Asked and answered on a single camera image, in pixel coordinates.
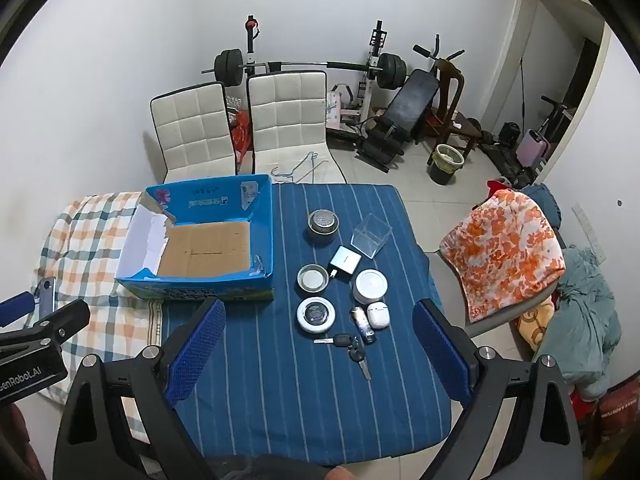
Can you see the grey charger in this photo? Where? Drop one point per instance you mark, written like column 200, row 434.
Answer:
column 345, row 261

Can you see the pink paper bag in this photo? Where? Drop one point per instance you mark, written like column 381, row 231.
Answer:
column 334, row 107

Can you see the black car key bunch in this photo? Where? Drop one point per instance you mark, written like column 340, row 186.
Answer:
column 344, row 341

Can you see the blue cardboard box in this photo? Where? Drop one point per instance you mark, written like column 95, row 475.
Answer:
column 210, row 250

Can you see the brown wooden chair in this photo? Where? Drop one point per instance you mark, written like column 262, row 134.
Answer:
column 447, row 90

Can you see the red plastic bag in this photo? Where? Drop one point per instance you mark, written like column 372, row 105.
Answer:
column 241, row 132

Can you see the white earbuds case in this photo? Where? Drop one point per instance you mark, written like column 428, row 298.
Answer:
column 378, row 316

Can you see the patterned black white box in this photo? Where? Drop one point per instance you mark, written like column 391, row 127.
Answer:
column 234, row 105

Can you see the dark round metal tin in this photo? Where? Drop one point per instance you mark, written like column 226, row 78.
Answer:
column 322, row 222

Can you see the orange floral cloth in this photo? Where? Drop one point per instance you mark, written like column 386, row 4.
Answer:
column 505, row 250

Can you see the teal garment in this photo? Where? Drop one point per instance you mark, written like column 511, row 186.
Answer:
column 580, row 310

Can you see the white round disc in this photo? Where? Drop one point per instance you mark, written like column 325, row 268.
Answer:
column 370, row 286

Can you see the grey chair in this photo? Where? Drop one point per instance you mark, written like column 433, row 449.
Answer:
column 500, row 324

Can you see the white wall power strip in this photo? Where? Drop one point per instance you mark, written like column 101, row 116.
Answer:
column 590, row 235

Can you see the white round compact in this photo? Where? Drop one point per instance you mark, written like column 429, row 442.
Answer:
column 315, row 315

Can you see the black weight bench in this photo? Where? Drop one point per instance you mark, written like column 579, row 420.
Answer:
column 410, row 105

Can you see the black bag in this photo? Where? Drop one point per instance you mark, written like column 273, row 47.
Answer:
column 510, row 133

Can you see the black barbell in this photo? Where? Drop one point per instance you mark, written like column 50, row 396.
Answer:
column 227, row 66

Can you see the blue striped tablecloth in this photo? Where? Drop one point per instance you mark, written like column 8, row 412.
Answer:
column 280, row 385

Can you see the pink suitcase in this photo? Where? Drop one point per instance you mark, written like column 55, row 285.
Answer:
column 532, row 147

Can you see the red packages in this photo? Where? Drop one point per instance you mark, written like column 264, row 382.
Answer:
column 615, row 410

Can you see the person's left forearm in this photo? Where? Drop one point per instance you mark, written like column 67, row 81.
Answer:
column 12, row 435

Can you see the shallow round metal tin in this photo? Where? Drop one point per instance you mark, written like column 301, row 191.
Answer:
column 312, row 278

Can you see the clear plastic box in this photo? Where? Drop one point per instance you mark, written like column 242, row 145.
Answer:
column 371, row 237

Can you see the black trash bin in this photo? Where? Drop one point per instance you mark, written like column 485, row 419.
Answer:
column 445, row 170

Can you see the blue garment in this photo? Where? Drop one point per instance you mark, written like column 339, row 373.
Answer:
column 546, row 202

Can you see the small white tube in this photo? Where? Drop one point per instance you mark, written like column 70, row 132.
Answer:
column 361, row 324

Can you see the white padded chair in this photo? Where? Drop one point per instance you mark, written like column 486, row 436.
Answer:
column 287, row 110
column 190, row 130

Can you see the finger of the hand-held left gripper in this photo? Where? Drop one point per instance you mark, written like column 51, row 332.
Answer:
column 62, row 321
column 15, row 307

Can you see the yellow printed cloth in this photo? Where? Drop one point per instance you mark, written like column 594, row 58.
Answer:
column 535, row 321

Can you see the orange checked cloth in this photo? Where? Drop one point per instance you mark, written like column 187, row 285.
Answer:
column 85, row 240

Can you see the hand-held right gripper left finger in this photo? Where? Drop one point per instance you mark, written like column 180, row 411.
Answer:
column 197, row 345

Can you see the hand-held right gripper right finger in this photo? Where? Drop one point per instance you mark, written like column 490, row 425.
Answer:
column 442, row 355

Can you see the white barbell rack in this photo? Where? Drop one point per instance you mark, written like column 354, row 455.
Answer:
column 375, row 60

